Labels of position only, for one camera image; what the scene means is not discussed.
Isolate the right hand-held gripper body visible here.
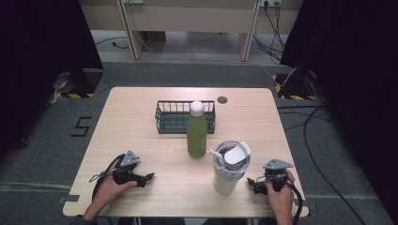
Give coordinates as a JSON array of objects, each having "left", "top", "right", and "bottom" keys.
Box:
[{"left": 263, "top": 157, "right": 295, "bottom": 192}]

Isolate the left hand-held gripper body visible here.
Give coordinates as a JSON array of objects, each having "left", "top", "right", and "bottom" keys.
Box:
[{"left": 112, "top": 150, "right": 141, "bottom": 186}]

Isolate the white tumbler with straw lid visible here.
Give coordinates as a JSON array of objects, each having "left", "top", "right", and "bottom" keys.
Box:
[{"left": 207, "top": 140, "right": 253, "bottom": 196}]

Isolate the dark wire basket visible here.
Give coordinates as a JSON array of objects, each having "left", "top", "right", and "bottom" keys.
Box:
[{"left": 154, "top": 99, "right": 217, "bottom": 135}]

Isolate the green bottle with white cap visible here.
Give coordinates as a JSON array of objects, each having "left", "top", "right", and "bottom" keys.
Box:
[{"left": 186, "top": 100, "right": 208, "bottom": 159}]

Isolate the person's right hand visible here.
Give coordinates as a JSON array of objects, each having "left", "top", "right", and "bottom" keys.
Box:
[{"left": 265, "top": 170, "right": 296, "bottom": 218}]

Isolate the person's left hand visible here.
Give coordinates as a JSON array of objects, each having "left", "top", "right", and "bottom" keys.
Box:
[{"left": 93, "top": 158, "right": 139, "bottom": 210}]

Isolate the grey tape piece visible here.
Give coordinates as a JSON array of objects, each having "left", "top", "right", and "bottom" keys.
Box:
[
  {"left": 57, "top": 194, "right": 81, "bottom": 204},
  {"left": 294, "top": 198, "right": 317, "bottom": 211}
]

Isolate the black stand base, hazard tape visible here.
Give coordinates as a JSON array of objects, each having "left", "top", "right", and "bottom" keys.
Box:
[
  {"left": 51, "top": 67, "right": 104, "bottom": 99},
  {"left": 271, "top": 67, "right": 319, "bottom": 102}
]

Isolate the black curtain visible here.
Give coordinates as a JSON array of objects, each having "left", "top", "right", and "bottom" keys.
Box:
[
  {"left": 0, "top": 0, "right": 104, "bottom": 161},
  {"left": 279, "top": 0, "right": 398, "bottom": 225}
]

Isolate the beige desk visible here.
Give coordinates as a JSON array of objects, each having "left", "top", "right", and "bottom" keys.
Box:
[{"left": 78, "top": 0, "right": 304, "bottom": 63}]

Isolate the long black floor cable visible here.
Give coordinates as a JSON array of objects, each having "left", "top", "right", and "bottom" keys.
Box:
[{"left": 302, "top": 105, "right": 368, "bottom": 225}]

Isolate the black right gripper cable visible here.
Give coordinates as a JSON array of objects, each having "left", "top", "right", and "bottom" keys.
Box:
[{"left": 283, "top": 182, "right": 304, "bottom": 225}]

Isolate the thin black floor cable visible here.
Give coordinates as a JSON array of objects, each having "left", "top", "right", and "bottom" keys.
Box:
[{"left": 276, "top": 105, "right": 333, "bottom": 132}]

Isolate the short black floor cable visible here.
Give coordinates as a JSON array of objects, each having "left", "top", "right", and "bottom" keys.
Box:
[{"left": 94, "top": 36, "right": 130, "bottom": 51}]

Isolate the bundle of black cables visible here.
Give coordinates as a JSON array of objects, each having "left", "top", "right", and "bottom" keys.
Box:
[{"left": 252, "top": 1, "right": 287, "bottom": 64}]

